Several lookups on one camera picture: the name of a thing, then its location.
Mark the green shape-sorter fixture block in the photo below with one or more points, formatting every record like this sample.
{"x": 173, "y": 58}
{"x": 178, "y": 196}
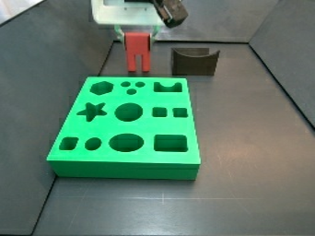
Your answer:
{"x": 130, "y": 130}

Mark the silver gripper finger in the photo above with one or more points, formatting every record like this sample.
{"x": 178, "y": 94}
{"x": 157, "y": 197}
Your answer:
{"x": 119, "y": 32}
{"x": 154, "y": 33}

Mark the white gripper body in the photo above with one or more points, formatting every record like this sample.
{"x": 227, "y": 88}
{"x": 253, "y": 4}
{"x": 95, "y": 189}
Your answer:
{"x": 118, "y": 12}

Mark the black curved support bracket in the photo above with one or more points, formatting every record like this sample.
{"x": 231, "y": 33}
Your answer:
{"x": 194, "y": 61}

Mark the red square-circle object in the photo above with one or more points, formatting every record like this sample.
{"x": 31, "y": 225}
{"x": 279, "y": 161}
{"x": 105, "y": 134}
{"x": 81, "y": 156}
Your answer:
{"x": 137, "y": 42}

